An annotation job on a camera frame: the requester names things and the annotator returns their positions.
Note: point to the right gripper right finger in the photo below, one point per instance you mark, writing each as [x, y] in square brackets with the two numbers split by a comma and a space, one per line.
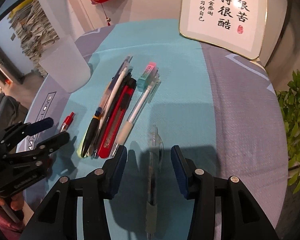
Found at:
[241, 215]

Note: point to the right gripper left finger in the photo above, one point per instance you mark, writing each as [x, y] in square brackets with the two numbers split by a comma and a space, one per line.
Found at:
[56, 216]

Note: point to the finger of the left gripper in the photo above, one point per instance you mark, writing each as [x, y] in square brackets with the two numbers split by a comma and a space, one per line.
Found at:
[53, 143]
[37, 127]

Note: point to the red retractable pen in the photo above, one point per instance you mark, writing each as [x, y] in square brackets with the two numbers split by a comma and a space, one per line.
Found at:
[67, 122]

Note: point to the red utility knife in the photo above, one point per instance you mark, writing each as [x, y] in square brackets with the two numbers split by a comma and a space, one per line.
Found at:
[115, 119]

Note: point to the frosted translucent pen cup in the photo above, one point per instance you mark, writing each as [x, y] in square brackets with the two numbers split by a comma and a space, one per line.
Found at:
[65, 64]

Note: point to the white pen grey grip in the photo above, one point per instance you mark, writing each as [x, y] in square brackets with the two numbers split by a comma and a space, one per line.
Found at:
[145, 98]

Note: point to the clear gel pen grey grip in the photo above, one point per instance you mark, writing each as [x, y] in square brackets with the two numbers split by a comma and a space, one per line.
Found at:
[155, 153]

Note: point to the teal pink eraser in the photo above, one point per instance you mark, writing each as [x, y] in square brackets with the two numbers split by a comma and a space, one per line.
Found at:
[147, 77]

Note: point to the stack of books and papers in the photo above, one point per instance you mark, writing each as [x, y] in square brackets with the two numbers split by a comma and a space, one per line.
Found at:
[34, 30]

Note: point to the teal grey table cloth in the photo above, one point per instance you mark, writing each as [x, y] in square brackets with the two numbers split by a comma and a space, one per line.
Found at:
[219, 108]

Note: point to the green potted plant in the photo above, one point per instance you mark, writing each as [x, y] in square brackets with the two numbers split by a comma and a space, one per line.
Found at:
[289, 103]

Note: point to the framed calligraphy sign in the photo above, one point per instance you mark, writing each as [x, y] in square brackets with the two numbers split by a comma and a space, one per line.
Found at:
[235, 25]

